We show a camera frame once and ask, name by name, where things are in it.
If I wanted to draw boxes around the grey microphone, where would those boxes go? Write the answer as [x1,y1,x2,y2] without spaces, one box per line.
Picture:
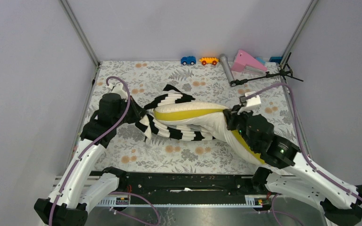
[219,54,236,87]

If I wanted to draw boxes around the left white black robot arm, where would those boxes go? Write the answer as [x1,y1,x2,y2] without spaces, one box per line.
[34,93,146,226]

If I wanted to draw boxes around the dark blue block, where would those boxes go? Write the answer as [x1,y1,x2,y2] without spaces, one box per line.
[269,56,283,64]

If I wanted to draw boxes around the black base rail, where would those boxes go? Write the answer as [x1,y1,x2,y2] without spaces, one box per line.
[92,167,269,205]

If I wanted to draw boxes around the right aluminium frame post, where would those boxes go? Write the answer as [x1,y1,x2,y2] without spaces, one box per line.
[281,0,319,64]

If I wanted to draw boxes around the black white striped pillowcase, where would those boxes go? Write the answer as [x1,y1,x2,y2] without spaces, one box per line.
[135,84,215,141]

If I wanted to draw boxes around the aluminium frame post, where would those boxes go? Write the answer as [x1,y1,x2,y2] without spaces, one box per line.
[59,0,100,68]
[281,0,319,64]

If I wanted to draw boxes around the black mini tripod stand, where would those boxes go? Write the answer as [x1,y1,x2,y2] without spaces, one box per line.
[234,52,304,86]

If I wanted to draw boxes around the pink triangular block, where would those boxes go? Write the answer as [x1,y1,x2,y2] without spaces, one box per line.
[230,49,267,73]

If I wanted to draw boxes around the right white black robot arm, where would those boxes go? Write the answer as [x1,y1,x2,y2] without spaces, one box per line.
[223,109,362,226]

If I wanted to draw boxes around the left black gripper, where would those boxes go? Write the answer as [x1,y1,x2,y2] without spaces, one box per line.
[113,95,146,127]

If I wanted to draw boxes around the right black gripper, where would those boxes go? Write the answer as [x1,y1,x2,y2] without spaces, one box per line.
[224,103,258,151]

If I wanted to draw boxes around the floral patterned table mat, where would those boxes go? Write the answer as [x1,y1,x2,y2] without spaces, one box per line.
[85,61,296,174]

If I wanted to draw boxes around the orange yellow toy car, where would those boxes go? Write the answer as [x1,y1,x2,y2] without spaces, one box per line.
[199,57,219,65]

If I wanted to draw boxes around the yellow white pillow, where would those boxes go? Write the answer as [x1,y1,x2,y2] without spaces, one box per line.
[153,102,265,165]

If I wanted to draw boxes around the blue toy car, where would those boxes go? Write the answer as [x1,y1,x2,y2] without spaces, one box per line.
[180,56,197,65]

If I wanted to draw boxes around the left aluminium frame post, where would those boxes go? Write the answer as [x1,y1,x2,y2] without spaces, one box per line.
[59,0,100,68]

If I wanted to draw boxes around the light blue block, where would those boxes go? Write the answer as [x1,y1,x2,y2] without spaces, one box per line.
[255,57,266,65]

